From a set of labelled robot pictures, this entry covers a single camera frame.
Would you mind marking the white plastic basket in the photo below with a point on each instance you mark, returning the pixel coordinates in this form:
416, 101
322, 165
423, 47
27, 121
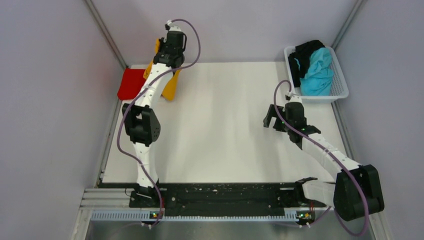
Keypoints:
339, 88

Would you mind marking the white slotted cable duct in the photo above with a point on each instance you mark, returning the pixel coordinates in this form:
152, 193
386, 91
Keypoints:
139, 215

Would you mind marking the cyan t shirt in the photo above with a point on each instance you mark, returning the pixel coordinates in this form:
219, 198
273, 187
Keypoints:
318, 78

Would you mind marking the aluminium frame post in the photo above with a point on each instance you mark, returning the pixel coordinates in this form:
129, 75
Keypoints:
345, 27
98, 20

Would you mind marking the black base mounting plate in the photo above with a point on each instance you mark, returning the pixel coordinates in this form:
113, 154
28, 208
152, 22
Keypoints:
221, 199

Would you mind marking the red folded t shirt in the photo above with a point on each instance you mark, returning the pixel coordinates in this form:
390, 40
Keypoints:
131, 83

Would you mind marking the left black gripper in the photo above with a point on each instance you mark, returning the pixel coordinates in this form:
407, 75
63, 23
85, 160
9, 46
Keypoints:
162, 43

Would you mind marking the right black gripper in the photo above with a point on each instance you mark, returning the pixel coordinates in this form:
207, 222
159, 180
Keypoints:
272, 112

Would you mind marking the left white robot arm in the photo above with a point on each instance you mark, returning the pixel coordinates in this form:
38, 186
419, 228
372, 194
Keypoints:
140, 121

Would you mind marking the orange t shirt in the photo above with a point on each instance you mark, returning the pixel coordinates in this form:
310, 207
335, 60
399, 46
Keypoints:
170, 89

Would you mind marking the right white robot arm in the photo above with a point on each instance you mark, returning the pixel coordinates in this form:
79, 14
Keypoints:
355, 189

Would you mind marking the left aluminium frame post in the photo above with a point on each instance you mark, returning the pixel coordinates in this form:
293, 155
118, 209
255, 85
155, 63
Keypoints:
98, 20

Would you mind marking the right aluminium frame post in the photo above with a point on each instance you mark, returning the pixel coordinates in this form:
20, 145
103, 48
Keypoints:
345, 27

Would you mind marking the black t shirt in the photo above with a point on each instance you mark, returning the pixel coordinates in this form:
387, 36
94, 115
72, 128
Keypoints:
299, 60

